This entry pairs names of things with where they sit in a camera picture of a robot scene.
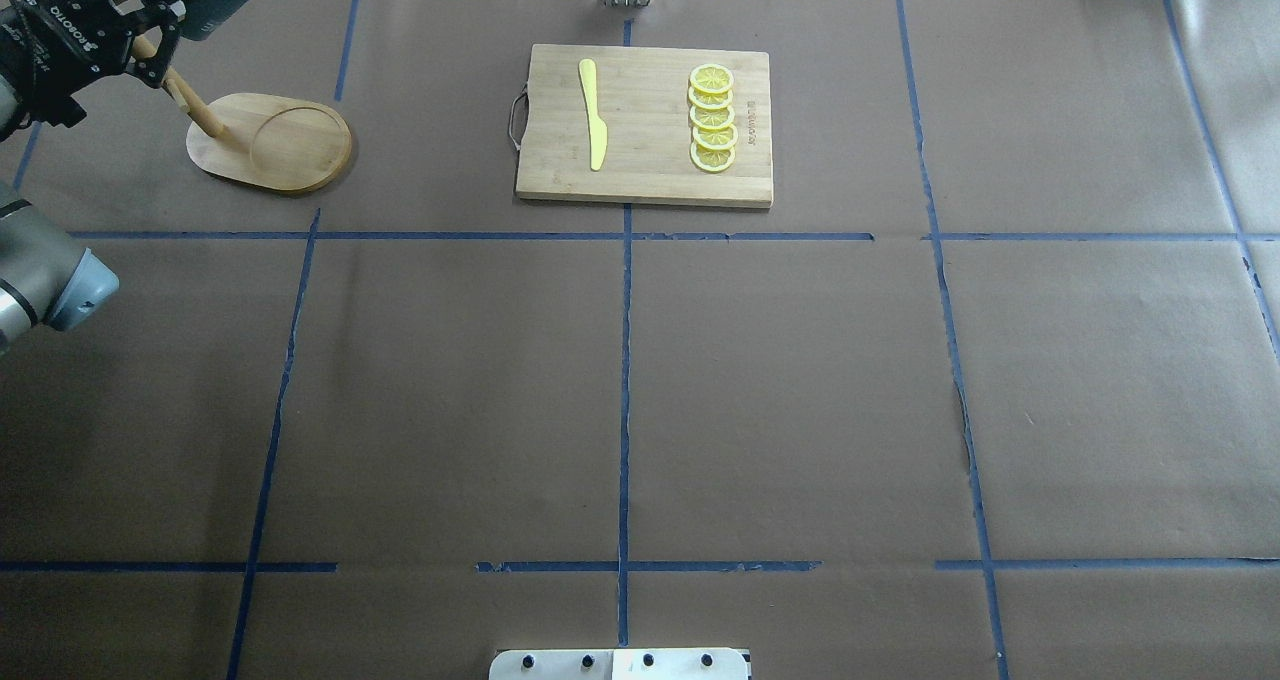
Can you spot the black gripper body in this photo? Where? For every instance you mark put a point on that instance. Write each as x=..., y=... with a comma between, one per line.
x=42, y=48

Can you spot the wooden mug tree rack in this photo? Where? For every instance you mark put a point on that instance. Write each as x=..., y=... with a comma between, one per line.
x=280, y=144

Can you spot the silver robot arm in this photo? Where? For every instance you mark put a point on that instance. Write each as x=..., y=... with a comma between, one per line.
x=49, y=278

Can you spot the yellow plastic knife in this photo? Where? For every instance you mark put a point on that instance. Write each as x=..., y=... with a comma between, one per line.
x=597, y=128

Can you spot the bamboo cutting board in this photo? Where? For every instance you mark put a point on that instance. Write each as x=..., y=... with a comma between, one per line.
x=643, y=100

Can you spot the middle lemon slice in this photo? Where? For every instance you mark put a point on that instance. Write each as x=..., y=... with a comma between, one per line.
x=712, y=119

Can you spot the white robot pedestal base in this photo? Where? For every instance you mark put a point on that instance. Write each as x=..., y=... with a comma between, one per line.
x=623, y=663

